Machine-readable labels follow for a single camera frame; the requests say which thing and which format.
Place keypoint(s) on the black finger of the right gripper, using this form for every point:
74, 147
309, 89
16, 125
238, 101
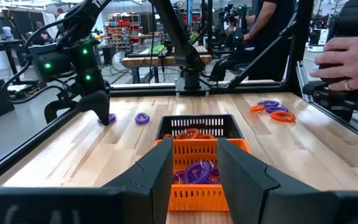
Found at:
96, 105
54, 109

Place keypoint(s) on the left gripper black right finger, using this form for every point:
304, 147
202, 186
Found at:
253, 193

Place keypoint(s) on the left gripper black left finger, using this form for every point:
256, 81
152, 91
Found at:
135, 193

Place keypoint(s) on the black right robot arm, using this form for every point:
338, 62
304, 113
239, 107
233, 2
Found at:
179, 37

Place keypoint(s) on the background black robot arm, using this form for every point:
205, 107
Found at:
239, 31

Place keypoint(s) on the round grey fan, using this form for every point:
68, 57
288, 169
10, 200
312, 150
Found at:
120, 61

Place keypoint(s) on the shelf with red bins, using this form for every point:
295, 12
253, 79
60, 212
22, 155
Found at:
123, 31

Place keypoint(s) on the wooden workbench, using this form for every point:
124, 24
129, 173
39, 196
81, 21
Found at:
141, 60

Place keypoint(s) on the person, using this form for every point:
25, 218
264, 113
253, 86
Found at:
42, 35
272, 37

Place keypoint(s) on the orange plastic slotted basket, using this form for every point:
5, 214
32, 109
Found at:
197, 197

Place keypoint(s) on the white cup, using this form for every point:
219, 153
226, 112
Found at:
7, 32

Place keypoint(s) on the black plastic slotted basket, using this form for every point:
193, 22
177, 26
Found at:
199, 116

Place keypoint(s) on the person's hand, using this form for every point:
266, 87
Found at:
350, 65

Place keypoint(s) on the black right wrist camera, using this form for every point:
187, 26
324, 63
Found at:
51, 62

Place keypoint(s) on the black aluminium table frame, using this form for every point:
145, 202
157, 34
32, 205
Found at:
148, 89

